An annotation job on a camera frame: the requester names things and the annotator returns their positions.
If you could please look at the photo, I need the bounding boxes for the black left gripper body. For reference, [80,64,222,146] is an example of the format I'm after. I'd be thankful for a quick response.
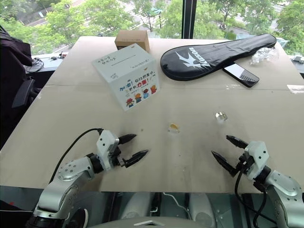
[108,142,126,168]

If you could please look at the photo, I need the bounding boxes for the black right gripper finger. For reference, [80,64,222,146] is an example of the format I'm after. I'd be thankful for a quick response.
[226,135,249,149]
[211,150,238,178]

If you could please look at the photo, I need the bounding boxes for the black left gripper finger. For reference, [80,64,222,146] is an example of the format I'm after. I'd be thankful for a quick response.
[118,134,137,145]
[123,149,149,169]

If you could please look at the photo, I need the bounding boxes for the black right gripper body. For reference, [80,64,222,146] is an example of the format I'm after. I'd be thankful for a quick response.
[235,153,254,177]

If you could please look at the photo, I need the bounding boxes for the white printed cardboard box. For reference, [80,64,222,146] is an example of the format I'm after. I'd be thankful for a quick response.
[92,43,160,112]

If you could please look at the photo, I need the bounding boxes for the black smartphone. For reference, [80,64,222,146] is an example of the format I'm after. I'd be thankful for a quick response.
[222,62,260,88]

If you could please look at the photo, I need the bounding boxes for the white tape strip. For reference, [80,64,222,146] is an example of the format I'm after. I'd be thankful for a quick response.
[286,84,304,94]

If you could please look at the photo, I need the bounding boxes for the black racket cover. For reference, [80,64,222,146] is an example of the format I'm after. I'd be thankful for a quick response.
[160,33,277,81]

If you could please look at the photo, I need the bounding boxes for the crumpled clear plastic wrap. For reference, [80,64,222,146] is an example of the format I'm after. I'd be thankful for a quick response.
[249,47,278,65]

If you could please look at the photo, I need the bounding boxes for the brown cardboard box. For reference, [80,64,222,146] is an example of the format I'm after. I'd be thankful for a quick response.
[114,30,150,52]

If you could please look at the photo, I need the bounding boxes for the black office chair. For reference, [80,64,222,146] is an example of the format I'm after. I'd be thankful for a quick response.
[0,25,41,152]

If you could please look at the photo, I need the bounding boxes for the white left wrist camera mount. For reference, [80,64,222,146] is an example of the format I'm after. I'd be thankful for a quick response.
[96,130,120,171]

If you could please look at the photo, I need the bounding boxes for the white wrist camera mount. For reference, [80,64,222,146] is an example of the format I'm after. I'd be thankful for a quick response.
[96,130,120,171]
[244,141,269,181]

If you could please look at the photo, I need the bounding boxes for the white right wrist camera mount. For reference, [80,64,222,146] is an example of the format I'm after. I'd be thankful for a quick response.
[244,141,269,181]

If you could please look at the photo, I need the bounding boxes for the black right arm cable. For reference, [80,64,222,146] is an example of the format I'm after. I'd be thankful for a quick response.
[234,170,277,228]

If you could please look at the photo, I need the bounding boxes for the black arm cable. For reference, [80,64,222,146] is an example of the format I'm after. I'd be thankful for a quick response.
[48,128,104,185]
[234,170,277,228]

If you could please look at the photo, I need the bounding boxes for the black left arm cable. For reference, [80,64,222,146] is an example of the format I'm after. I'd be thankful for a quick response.
[48,128,104,185]

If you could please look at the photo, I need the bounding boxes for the white cable under table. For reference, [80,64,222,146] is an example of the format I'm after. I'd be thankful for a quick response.
[162,192,192,220]

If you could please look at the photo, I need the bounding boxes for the black window frame post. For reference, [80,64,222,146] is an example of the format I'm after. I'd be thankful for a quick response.
[181,0,197,40]

